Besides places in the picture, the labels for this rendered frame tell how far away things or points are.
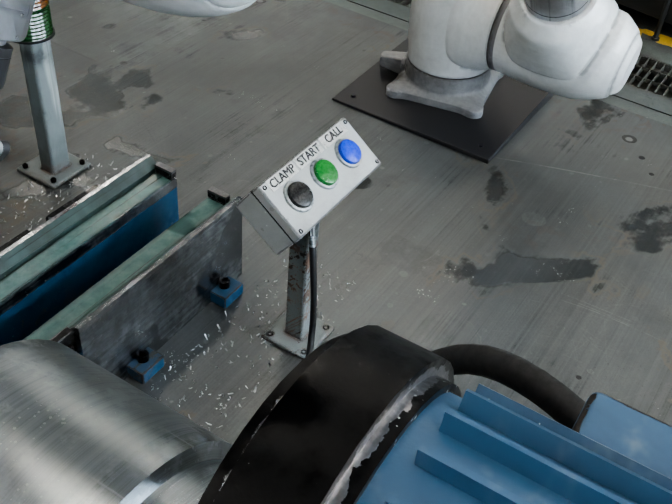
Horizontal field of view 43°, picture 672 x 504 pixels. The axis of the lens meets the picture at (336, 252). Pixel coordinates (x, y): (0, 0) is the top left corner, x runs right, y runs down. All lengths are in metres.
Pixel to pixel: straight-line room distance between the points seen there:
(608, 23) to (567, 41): 0.08
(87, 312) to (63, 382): 0.38
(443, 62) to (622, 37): 0.31
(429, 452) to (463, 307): 0.88
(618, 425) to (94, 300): 0.71
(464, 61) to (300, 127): 0.30
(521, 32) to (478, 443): 1.10
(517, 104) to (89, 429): 1.19
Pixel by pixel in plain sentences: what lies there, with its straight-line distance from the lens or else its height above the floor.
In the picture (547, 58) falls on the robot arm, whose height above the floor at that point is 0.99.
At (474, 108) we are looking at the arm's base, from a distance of 1.56.
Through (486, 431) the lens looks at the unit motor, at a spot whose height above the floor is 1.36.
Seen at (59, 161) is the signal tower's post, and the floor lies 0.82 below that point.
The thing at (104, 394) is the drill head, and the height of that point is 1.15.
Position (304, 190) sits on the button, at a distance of 0.91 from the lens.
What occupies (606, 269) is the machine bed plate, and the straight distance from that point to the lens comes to 1.32.
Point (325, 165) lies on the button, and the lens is 0.94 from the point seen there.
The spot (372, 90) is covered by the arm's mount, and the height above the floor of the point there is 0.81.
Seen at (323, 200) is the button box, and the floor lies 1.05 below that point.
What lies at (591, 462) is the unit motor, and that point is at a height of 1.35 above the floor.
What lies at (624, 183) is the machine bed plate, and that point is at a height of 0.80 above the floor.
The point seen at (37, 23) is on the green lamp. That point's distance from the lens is 1.27.
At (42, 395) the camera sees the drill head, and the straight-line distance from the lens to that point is 0.61.
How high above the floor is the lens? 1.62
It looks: 41 degrees down
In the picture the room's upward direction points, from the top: 6 degrees clockwise
